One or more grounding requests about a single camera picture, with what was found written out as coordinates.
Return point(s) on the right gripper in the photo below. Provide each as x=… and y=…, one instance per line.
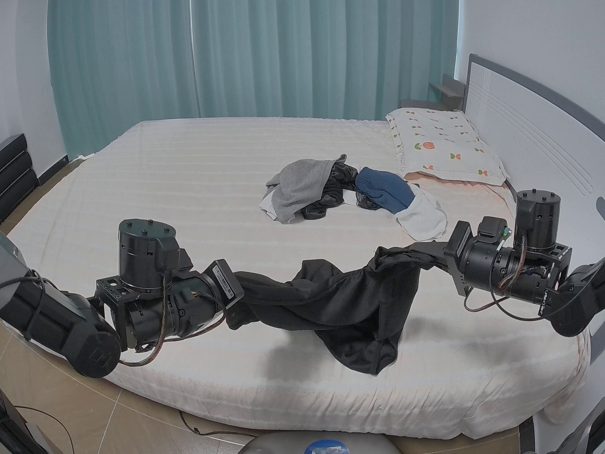
x=487, y=265

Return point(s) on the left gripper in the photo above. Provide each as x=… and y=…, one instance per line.
x=198, y=300

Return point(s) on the black T-shirt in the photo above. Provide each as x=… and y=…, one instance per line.
x=340, y=300

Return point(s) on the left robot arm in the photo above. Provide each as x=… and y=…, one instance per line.
x=52, y=315

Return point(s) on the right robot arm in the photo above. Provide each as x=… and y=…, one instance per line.
x=539, y=215

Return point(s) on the bed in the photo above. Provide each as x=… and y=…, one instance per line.
x=189, y=182

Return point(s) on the white garment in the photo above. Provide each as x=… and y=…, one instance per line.
x=269, y=206
x=423, y=218

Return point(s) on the dark blue garment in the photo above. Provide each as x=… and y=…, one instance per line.
x=383, y=189

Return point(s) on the white printed pillow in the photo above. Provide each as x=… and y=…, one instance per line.
x=444, y=140

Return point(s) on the grey garment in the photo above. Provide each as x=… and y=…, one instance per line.
x=302, y=182

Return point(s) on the black shiny garment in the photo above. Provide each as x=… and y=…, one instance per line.
x=331, y=192

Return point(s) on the grey bedside table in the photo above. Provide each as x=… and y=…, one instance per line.
x=446, y=85

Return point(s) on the blue-green curtain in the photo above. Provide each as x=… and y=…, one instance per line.
x=123, y=55
x=321, y=40

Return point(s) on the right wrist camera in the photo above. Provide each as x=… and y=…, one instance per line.
x=491, y=229

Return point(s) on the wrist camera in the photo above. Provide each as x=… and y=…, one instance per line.
x=491, y=229
x=185, y=259

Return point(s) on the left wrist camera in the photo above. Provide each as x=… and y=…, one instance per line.
x=185, y=259

